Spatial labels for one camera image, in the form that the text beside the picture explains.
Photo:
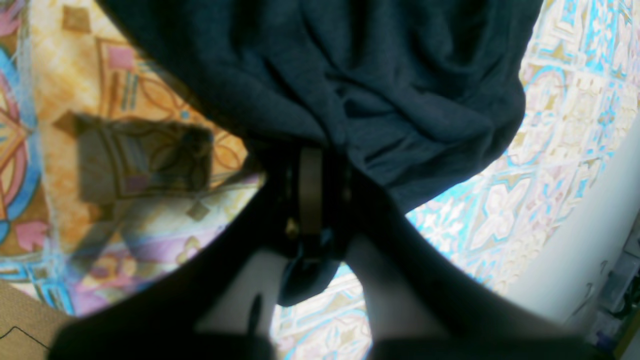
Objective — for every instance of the patterned tablecloth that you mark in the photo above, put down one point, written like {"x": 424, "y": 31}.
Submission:
{"x": 113, "y": 176}

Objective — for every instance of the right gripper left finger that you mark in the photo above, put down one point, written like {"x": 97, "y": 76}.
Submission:
{"x": 219, "y": 305}

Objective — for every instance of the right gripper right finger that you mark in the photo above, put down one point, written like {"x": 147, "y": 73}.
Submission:
{"x": 420, "y": 305}

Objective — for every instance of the black t-shirt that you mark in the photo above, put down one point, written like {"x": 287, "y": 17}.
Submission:
{"x": 421, "y": 95}

